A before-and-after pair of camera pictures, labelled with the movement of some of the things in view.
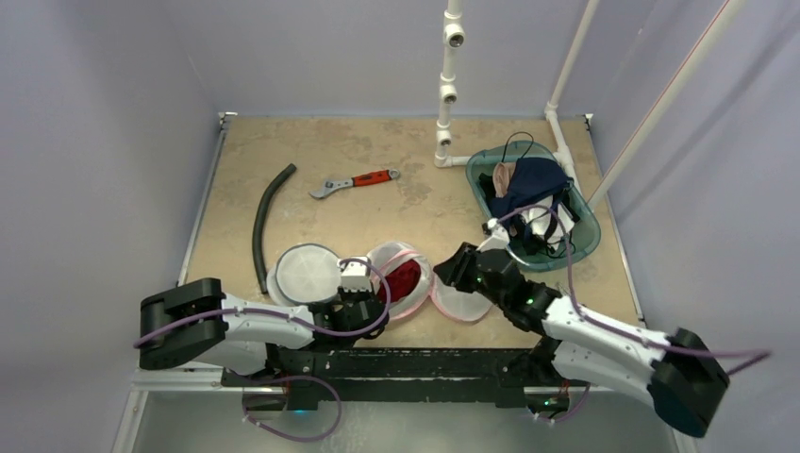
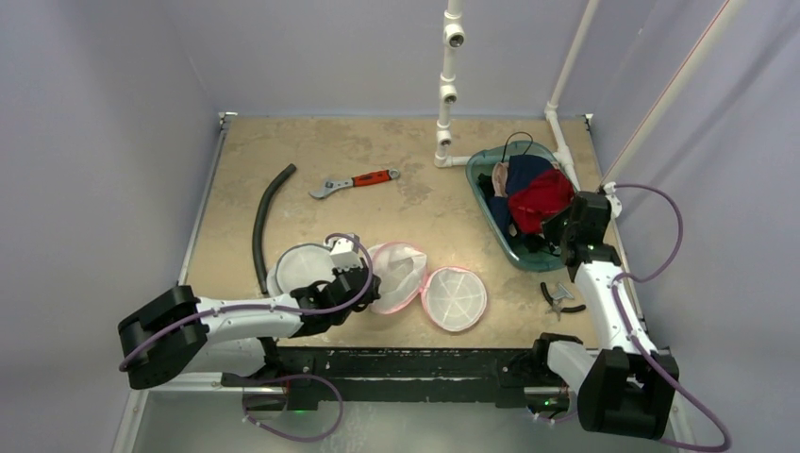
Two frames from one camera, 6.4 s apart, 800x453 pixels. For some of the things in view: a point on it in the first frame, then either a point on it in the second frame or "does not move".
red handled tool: x=368 y=179 does not move
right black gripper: x=467 y=267 -> x=556 y=226
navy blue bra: x=532 y=179 does not move
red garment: x=400 y=280 -> x=530 y=206
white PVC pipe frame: x=454 y=37 does not move
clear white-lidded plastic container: x=305 y=275 does not move
